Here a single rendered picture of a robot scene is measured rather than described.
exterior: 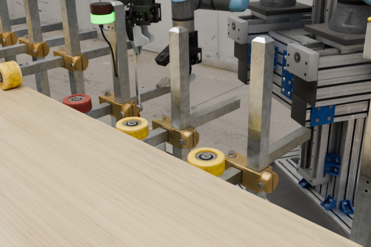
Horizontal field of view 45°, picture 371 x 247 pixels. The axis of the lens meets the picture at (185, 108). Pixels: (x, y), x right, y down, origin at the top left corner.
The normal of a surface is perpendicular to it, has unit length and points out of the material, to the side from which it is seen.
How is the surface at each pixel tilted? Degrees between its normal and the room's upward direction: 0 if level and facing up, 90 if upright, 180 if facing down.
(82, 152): 0
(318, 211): 0
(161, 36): 90
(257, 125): 90
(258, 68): 90
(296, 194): 0
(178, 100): 90
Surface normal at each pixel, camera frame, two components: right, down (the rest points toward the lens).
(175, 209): -0.02, -0.92
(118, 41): 0.71, 0.26
